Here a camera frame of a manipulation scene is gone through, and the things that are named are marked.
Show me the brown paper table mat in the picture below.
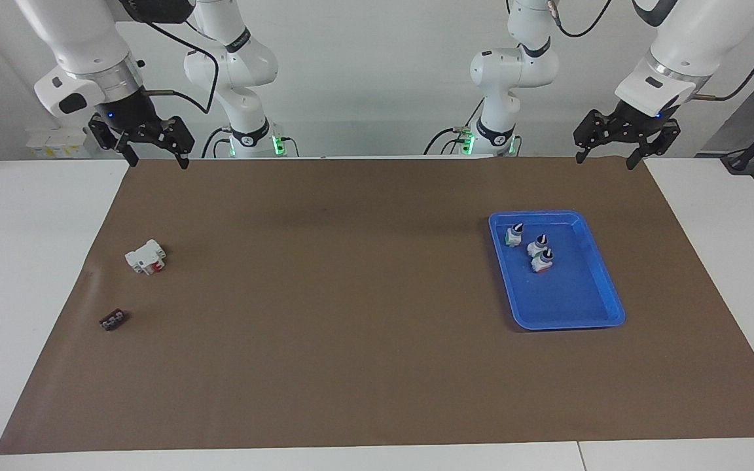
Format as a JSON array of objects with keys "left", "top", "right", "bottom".
[{"left": 0, "top": 157, "right": 754, "bottom": 455}]

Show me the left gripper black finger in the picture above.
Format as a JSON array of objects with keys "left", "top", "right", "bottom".
[
  {"left": 626, "top": 119, "right": 682, "bottom": 171},
  {"left": 575, "top": 110, "right": 617, "bottom": 164}
]

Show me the white wall socket box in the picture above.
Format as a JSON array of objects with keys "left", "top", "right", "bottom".
[{"left": 26, "top": 126, "right": 99, "bottom": 160}]

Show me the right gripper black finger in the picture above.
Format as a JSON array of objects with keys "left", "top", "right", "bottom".
[
  {"left": 154, "top": 116, "right": 196, "bottom": 169},
  {"left": 89, "top": 114, "right": 140, "bottom": 167}
]

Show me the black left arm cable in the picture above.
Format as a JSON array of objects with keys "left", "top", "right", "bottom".
[{"left": 546, "top": 0, "right": 754, "bottom": 102}]

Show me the white circuit breaker red lever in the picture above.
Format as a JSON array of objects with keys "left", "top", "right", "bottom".
[{"left": 124, "top": 239, "right": 167, "bottom": 276}]

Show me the blue plastic tray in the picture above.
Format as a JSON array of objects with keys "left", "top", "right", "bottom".
[{"left": 488, "top": 210, "right": 626, "bottom": 331}]

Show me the black base cable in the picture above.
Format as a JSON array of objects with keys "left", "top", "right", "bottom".
[
  {"left": 423, "top": 98, "right": 486, "bottom": 156},
  {"left": 202, "top": 126, "right": 230, "bottom": 159}
]

